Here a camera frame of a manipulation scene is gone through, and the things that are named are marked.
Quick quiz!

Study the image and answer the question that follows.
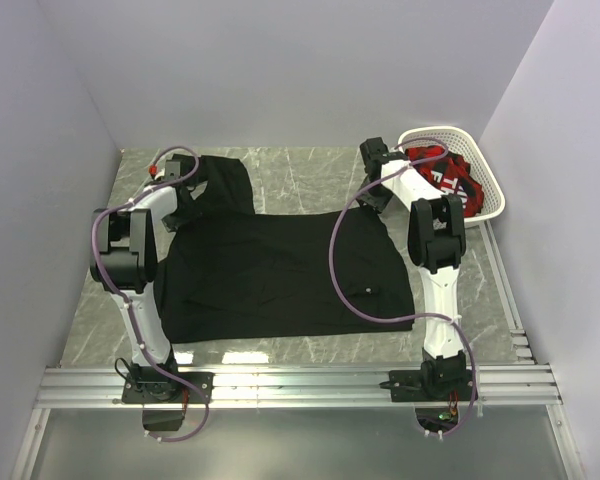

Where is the black long sleeve shirt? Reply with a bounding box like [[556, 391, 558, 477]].
[[154, 156, 415, 344]]

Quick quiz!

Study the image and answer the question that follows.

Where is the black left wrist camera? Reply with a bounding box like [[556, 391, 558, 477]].
[[148, 154, 195, 184]]

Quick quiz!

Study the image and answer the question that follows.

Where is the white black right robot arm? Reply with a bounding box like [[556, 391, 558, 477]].
[[356, 152, 473, 400]]

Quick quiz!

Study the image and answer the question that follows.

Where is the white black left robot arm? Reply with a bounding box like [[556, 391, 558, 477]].
[[90, 186, 204, 402]]

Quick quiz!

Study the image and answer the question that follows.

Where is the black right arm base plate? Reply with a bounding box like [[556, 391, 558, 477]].
[[380, 370, 478, 437]]

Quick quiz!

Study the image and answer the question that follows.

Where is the aluminium rail frame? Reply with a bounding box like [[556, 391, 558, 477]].
[[12, 224, 585, 479]]

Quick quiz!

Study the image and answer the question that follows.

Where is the white plastic laundry basket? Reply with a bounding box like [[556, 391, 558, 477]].
[[388, 126, 506, 227]]

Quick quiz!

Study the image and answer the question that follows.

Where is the red black plaid shirt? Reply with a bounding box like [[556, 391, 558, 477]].
[[415, 151, 485, 218]]

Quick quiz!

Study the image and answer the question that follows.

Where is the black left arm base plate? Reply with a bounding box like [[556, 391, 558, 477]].
[[121, 367, 214, 433]]

